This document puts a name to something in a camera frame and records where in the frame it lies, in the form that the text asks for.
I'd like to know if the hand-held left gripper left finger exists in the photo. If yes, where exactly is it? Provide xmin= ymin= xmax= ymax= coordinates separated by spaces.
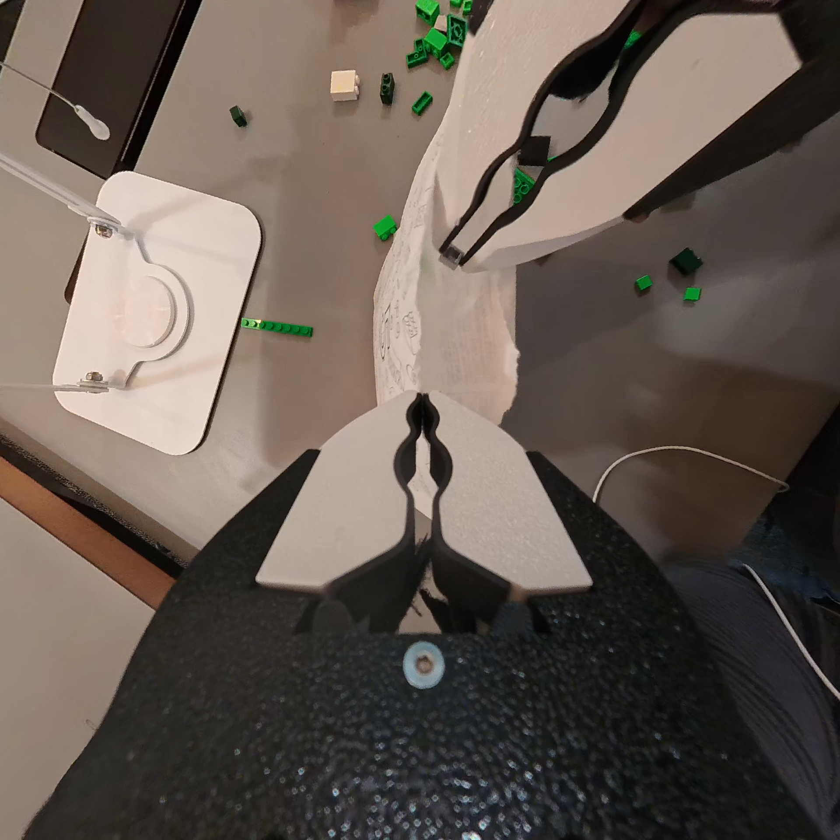
xmin=255 ymin=391 xmax=424 ymax=599

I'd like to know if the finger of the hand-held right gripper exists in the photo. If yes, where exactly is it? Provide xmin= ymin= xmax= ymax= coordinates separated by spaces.
xmin=458 ymin=10 xmax=806 ymax=274
xmin=436 ymin=0 xmax=636 ymax=258

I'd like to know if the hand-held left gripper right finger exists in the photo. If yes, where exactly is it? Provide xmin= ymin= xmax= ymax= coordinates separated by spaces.
xmin=427 ymin=391 xmax=595 ymax=601

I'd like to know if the white paper bag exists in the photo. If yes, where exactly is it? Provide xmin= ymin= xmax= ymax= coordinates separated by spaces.
xmin=373 ymin=115 xmax=522 ymax=546

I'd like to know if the grey desk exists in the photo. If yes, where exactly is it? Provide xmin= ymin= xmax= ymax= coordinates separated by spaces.
xmin=0 ymin=0 xmax=840 ymax=572

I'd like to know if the long green plate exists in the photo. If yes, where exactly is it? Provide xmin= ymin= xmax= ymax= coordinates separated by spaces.
xmin=241 ymin=318 xmax=315 ymax=339

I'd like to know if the white table with wooden edge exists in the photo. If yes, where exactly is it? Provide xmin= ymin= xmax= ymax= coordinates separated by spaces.
xmin=0 ymin=453 xmax=175 ymax=840

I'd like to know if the person's denim-clad leg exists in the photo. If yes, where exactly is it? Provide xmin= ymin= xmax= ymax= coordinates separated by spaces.
xmin=748 ymin=508 xmax=840 ymax=599

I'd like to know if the person's torso in ribbed sweater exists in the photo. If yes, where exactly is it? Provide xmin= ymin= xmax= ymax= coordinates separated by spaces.
xmin=663 ymin=561 xmax=840 ymax=840

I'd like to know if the black rectangular panel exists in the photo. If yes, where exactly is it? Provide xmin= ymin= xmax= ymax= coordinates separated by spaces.
xmin=36 ymin=0 xmax=206 ymax=179

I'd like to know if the white cable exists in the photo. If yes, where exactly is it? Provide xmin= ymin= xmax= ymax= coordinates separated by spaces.
xmin=592 ymin=446 xmax=840 ymax=698

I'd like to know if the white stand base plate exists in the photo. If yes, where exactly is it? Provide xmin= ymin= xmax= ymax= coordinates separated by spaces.
xmin=0 ymin=62 xmax=263 ymax=455

